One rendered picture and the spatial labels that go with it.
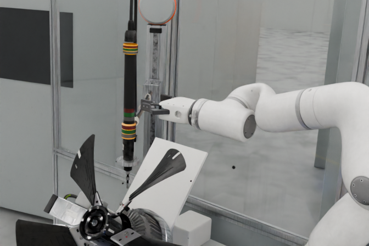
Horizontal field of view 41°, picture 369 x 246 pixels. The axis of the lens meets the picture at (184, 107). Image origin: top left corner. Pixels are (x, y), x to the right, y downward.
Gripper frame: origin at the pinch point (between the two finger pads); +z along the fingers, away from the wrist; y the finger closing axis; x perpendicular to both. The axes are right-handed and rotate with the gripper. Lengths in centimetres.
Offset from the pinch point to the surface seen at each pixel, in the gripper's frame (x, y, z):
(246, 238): -75, 69, 5
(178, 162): -23.5, 15.7, 2.4
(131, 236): -46.6, 0.6, 8.5
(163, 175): -27.3, 10.5, 4.4
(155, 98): -15, 48, 41
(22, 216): -169, 117, 243
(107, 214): -39.7, -3.4, 15.3
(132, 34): 18.5, -0.6, 8.7
